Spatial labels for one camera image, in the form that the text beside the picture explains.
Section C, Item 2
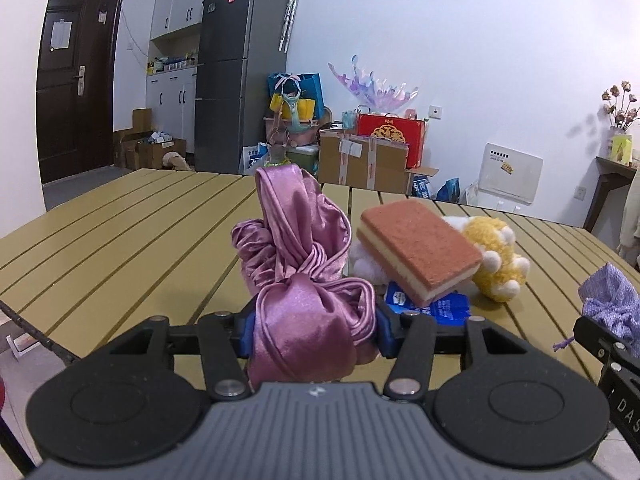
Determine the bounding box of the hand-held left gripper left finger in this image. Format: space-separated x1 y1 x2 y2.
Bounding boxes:
107 304 258 402

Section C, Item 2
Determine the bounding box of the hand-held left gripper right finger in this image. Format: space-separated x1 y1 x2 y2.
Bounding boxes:
375 302 527 402

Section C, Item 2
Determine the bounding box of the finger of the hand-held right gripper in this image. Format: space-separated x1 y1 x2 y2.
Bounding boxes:
573 316 632 362

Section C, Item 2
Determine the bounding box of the purple cloth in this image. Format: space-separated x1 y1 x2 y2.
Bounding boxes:
552 262 640 357

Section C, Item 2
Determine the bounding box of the pink satin cloth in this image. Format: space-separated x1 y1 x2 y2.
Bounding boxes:
231 164 377 392

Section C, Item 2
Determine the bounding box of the orange layered sponge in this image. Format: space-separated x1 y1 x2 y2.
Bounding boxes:
355 200 485 308

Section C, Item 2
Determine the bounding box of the blue plastic packet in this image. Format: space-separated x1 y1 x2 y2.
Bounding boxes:
384 280 473 333

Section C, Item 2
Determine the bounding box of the yellow plush paw toy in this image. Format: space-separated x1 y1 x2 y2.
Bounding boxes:
442 216 531 303

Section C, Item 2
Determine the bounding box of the blue printed cardboard box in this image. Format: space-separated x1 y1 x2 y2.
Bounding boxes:
406 166 441 199

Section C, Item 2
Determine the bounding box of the khaki folding table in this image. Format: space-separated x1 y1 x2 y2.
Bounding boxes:
0 167 640 463

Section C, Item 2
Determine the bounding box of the dark wooden side table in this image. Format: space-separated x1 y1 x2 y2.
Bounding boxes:
582 156 640 234

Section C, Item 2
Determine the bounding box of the blue pet food bag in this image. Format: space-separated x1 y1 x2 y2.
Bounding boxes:
437 177 461 204

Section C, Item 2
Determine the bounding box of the large taped cardboard box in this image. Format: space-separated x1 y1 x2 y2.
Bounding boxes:
318 130 409 194

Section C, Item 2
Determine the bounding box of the blue white plastic bag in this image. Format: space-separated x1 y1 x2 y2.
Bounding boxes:
242 142 274 176

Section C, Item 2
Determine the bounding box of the light green storage box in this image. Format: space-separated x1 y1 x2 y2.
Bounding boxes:
285 143 321 176

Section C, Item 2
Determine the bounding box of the beige plush toy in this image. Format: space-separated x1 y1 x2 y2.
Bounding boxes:
162 151 194 171

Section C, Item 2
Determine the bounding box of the yellow green vase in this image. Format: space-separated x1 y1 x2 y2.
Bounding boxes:
607 127 634 166

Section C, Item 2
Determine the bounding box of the red gift box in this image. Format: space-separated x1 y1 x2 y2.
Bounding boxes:
356 113 426 170

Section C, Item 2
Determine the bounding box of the open cardboard box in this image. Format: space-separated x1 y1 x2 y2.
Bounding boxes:
116 130 187 171

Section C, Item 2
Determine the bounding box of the small white floor heater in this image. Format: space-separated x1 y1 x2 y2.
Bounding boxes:
9 337 36 362

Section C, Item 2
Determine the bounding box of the grey refrigerator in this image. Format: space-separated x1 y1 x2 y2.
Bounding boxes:
194 0 297 176

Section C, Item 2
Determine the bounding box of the dried flower bouquet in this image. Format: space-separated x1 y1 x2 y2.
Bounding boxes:
601 80 640 132

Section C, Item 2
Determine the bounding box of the white lower cabinet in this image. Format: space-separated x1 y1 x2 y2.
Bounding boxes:
145 67 200 147

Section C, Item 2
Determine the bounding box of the white cabinet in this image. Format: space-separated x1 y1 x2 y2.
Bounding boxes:
145 67 200 147
150 0 211 42

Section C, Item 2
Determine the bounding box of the iridescent bouquet wrap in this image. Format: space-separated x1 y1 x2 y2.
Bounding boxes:
327 55 420 114

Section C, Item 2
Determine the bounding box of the blue gift bag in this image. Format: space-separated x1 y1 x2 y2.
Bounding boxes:
267 72 325 122

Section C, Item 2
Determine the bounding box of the group of small containers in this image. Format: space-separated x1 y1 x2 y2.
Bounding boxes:
147 51 199 74

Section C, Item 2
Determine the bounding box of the dark brown door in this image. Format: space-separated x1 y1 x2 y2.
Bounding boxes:
36 0 127 185

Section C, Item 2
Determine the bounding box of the white upper cabinet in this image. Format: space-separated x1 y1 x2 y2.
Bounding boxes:
150 0 211 42

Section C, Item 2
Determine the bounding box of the white paper notice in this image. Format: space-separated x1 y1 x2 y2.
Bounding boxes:
50 19 71 51

